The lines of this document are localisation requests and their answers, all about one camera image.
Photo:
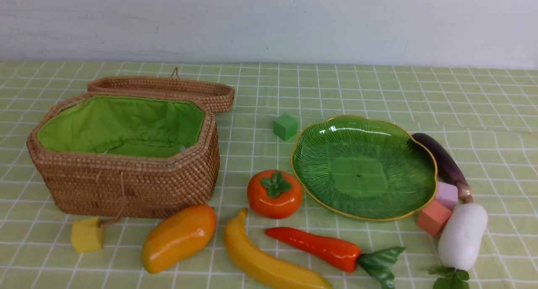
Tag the pink foam cube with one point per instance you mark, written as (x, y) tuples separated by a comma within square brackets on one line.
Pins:
[(447, 195)]

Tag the purple eggplant toy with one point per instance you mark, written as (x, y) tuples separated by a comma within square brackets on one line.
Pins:
[(446, 165)]

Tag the orange carrot toy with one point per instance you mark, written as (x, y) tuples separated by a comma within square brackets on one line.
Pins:
[(342, 254)]

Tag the yellow foam block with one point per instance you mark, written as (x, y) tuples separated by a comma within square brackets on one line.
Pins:
[(87, 235)]

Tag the salmon foam cube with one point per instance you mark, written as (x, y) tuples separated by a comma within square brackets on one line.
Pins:
[(433, 218)]

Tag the green leaf-shaped glass plate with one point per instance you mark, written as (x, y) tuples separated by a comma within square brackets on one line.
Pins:
[(365, 169)]

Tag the woven wicker basket lid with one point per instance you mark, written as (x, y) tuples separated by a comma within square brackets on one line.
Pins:
[(217, 97)]

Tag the orange yellow mango toy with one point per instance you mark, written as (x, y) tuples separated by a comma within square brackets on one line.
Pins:
[(178, 237)]

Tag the green foam cube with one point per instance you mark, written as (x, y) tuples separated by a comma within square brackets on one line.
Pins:
[(285, 126)]

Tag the woven wicker basket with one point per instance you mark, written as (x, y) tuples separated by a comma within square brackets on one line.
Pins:
[(127, 154)]

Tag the yellow banana toy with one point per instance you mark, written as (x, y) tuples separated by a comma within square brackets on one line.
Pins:
[(262, 267)]

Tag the orange persimmon toy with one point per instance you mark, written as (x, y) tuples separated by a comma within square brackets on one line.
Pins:
[(274, 194)]

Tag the white radish toy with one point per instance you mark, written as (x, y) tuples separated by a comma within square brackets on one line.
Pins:
[(459, 245)]

